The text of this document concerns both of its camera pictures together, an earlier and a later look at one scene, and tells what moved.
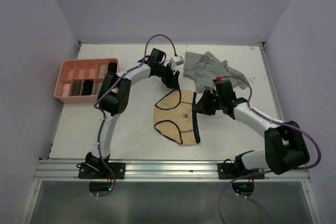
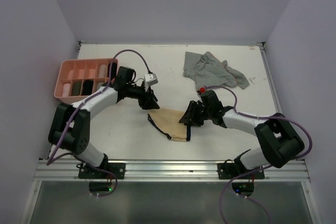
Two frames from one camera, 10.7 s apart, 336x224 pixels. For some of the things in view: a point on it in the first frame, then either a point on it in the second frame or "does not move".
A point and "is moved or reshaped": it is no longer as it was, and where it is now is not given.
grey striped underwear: x=205 y=70 does not move
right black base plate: x=229 y=171 does not move
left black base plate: x=89 y=170 does not move
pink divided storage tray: x=80 y=81 does not move
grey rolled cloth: x=98 y=85 does not move
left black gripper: x=171 y=81 to x=148 y=100
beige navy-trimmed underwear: x=174 y=117 is moved or reshaped
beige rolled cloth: x=103 y=71 does not move
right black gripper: x=202 y=106 to x=189 y=117
